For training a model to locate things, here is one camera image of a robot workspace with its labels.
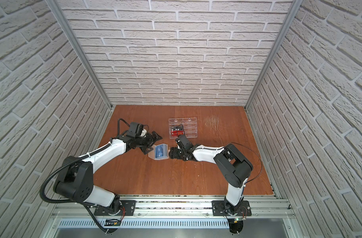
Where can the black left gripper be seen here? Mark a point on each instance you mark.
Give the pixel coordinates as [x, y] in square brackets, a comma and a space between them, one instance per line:
[148, 141]

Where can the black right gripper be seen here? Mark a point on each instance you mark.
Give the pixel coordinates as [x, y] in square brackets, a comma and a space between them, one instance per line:
[174, 153]

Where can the blue credit card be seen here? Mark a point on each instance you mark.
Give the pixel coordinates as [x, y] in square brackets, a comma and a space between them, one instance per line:
[161, 152]

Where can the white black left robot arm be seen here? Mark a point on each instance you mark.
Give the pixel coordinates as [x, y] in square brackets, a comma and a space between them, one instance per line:
[75, 181]

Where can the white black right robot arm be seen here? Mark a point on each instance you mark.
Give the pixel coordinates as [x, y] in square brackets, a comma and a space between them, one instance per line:
[234, 166]

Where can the red VIP card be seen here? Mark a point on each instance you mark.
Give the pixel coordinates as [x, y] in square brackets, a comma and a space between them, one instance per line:
[176, 133]

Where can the black VIP card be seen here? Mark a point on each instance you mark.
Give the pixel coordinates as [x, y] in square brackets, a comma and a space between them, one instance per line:
[177, 128]

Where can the clear acrylic card organizer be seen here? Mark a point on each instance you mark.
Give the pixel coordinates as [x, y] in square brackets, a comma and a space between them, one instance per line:
[190, 126]

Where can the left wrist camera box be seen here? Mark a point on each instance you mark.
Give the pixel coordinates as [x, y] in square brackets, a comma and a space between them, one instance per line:
[136, 130]

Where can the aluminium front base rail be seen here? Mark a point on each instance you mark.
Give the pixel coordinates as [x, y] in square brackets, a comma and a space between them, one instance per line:
[146, 211]

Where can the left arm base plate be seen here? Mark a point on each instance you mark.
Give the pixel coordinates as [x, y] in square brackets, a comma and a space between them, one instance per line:
[117, 209]

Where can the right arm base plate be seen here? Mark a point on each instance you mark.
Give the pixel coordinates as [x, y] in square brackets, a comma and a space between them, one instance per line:
[224, 208]

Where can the aluminium left frame rail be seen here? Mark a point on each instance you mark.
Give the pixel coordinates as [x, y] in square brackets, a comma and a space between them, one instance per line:
[70, 34]

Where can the aluminium frame rail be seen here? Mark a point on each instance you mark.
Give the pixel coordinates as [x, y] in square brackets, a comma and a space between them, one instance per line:
[70, 34]
[293, 10]

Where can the aluminium right frame rail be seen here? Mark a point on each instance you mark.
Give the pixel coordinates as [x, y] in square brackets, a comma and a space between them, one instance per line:
[293, 10]

